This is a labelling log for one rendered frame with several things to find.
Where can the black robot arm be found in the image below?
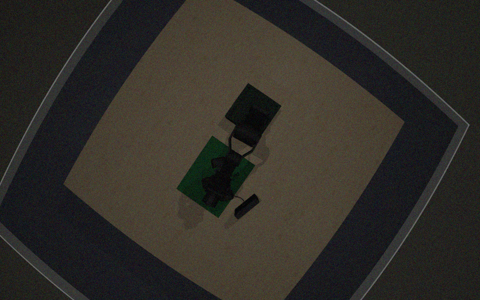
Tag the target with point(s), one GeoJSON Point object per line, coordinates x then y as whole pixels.
{"type": "Point", "coordinates": [247, 131]}

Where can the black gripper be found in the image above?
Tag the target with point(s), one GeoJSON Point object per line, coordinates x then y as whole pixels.
{"type": "Point", "coordinates": [218, 162]}

